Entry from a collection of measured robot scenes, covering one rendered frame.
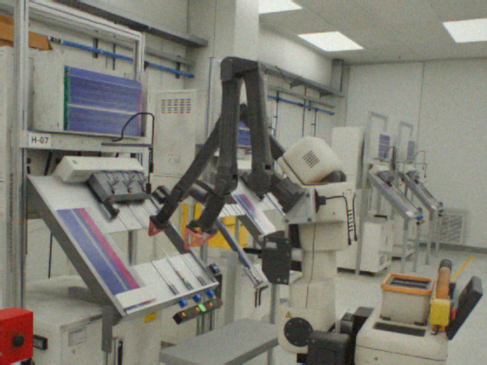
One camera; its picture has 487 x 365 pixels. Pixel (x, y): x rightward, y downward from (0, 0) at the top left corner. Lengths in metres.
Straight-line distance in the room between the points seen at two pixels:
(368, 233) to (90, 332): 4.83
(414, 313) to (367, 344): 0.21
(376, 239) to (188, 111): 3.74
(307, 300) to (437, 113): 8.01
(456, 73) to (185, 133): 6.79
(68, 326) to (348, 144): 5.06
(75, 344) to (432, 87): 8.26
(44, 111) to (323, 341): 1.42
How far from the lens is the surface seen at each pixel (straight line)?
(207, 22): 5.86
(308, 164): 1.88
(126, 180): 2.59
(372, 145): 6.85
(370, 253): 6.80
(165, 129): 3.64
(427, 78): 9.86
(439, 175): 9.71
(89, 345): 2.42
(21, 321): 1.87
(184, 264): 2.53
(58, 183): 2.40
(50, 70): 2.39
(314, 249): 1.92
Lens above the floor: 1.30
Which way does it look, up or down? 7 degrees down
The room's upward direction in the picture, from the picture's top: 2 degrees clockwise
